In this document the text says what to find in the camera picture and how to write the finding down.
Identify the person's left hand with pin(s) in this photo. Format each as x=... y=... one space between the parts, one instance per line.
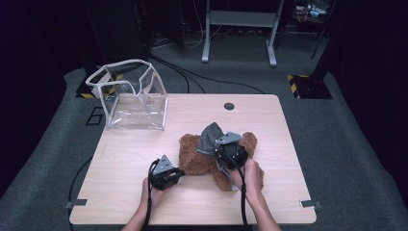
x=154 y=197

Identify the round black table grommet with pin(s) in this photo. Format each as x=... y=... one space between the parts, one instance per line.
x=229 y=106

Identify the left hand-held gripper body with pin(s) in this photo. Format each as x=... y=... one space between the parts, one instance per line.
x=163 y=178

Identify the person's right hand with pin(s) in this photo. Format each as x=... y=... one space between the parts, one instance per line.
x=251 y=179

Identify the black yellow striped base plate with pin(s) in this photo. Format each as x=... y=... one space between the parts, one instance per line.
x=312 y=88
x=84 y=91

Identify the black cabinet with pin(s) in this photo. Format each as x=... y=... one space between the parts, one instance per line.
x=118 y=29

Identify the brown teddy bear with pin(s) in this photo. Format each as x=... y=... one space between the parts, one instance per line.
x=195 y=157

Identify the cluttered equipment cart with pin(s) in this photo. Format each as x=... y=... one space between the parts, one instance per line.
x=312 y=12

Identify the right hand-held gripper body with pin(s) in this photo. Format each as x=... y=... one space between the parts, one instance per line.
x=232 y=155

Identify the clear plastic bag white trim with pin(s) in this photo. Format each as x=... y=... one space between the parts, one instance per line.
x=138 y=112

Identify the grey fleece towel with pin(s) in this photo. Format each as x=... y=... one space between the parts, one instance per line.
x=208 y=138

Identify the grey metal stand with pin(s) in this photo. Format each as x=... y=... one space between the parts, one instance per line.
x=240 y=18

